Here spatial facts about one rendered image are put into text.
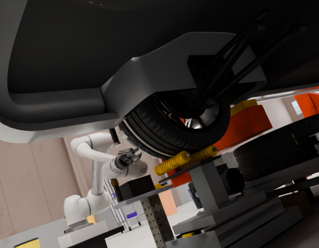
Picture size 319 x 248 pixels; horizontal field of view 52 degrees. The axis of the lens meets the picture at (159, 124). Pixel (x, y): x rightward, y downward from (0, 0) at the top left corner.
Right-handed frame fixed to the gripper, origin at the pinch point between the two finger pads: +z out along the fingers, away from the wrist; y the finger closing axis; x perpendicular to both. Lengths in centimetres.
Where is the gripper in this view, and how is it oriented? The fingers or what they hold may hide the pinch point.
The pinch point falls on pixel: (139, 150)
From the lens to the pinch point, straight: 172.7
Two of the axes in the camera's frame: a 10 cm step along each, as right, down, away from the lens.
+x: 2.8, -7.4, 6.1
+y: -7.9, -5.4, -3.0
